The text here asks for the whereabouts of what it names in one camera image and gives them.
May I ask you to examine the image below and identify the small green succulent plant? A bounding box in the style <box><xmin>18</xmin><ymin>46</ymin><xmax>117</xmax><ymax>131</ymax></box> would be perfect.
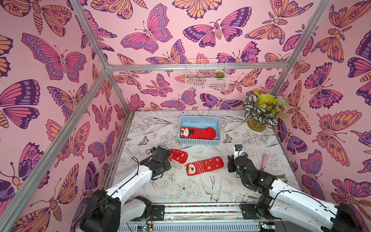
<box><xmin>215</xmin><ymin>72</ymin><xmax>225</xmax><ymax>79</ymax></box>

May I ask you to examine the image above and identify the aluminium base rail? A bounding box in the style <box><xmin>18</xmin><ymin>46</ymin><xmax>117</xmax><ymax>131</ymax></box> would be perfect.
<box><xmin>78</xmin><ymin>201</ymin><xmax>328</xmax><ymax>232</ymax></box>

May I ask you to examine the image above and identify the red patterned christmas sock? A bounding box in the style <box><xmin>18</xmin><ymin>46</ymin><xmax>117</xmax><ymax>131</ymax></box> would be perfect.
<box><xmin>185</xmin><ymin>157</ymin><xmax>225</xmax><ymax>176</ymax></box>
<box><xmin>168</xmin><ymin>149</ymin><xmax>188</xmax><ymax>164</ymax></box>

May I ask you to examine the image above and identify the potted plant in glass vase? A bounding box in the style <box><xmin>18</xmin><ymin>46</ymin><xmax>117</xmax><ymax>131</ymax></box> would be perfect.
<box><xmin>243</xmin><ymin>89</ymin><xmax>289</xmax><ymax>132</ymax></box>

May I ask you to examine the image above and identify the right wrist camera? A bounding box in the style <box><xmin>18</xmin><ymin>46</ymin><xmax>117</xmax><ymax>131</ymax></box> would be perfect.
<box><xmin>234</xmin><ymin>144</ymin><xmax>244</xmax><ymax>158</ymax></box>

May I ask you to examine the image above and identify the white wire wall basket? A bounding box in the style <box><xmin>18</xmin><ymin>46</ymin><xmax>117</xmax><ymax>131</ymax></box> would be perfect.
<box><xmin>184</xmin><ymin>59</ymin><xmax>230</xmax><ymax>91</ymax></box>

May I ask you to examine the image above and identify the plain red sock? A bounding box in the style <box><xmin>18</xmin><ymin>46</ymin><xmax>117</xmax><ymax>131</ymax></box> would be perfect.
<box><xmin>180</xmin><ymin>127</ymin><xmax>217</xmax><ymax>140</ymax></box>

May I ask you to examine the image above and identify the light blue plastic basket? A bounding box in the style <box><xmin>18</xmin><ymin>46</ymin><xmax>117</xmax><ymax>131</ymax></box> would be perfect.
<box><xmin>178</xmin><ymin>116</ymin><xmax>222</xmax><ymax>146</ymax></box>

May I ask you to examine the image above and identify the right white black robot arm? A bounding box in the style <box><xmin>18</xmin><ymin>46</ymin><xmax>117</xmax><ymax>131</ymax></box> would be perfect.
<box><xmin>228</xmin><ymin>154</ymin><xmax>362</xmax><ymax>232</ymax></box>

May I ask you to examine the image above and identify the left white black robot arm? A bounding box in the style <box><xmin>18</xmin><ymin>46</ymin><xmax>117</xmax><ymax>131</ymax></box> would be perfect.
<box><xmin>77</xmin><ymin>146</ymin><xmax>171</xmax><ymax>232</ymax></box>

